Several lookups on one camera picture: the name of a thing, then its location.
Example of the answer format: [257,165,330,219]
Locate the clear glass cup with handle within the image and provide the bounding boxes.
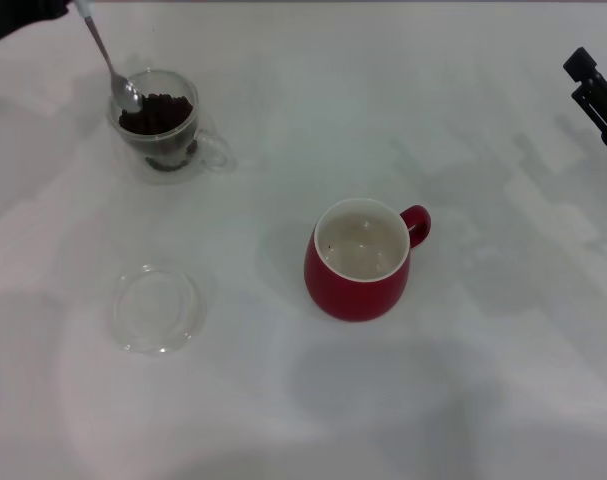
[106,68,238,187]

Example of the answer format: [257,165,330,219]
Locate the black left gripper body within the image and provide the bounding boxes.
[0,0,24,49]

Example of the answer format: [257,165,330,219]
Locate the metal spoon light blue handle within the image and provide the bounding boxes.
[74,0,145,116]

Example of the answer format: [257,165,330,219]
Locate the dark brown coffee bean pile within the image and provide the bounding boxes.
[117,92,201,173]

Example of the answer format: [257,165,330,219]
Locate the red ceramic mug white inside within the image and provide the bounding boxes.
[303,197,433,323]

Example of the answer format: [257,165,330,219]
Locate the clear glass saucer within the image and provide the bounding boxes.
[111,263,216,358]

